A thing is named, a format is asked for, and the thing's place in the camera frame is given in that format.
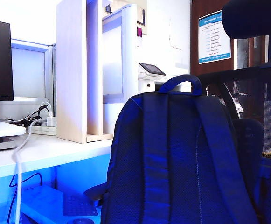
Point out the dark blue backpack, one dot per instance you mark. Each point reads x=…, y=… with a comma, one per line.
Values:
x=172, y=151

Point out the light wooden desk shelf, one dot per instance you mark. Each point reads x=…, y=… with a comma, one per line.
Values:
x=71, y=70

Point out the black chair armrest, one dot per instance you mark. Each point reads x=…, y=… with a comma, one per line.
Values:
x=95, y=192

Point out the frosted desk partition panel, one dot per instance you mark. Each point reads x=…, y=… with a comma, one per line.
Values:
x=30, y=70

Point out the black office chair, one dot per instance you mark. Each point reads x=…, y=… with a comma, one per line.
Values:
x=254, y=93

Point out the dark chair headrest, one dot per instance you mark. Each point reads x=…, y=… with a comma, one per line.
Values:
x=249, y=18

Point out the white office printer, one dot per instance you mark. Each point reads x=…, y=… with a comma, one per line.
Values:
x=149, y=77

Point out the white plug charger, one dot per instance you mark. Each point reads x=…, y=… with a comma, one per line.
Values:
x=51, y=121

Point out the dark brown door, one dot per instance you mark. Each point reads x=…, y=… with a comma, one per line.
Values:
x=194, y=46

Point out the grey computer keyboard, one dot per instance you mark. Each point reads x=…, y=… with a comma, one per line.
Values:
x=79, y=205

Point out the dark computer mouse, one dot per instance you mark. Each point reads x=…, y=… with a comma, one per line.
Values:
x=82, y=221

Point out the white keyboard tray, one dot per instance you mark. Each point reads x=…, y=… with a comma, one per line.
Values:
x=42, y=198

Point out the white monitor stand base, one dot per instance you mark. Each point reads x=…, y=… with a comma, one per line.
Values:
x=2, y=130

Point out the white partition with round post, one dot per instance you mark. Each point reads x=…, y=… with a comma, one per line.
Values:
x=129, y=46

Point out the magenta wall sign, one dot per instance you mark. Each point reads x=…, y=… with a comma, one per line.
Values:
x=139, y=32

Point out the dark framed wall picture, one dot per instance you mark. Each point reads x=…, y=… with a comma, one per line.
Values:
x=141, y=17

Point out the blue and white wall poster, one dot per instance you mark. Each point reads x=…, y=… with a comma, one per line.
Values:
x=214, y=37

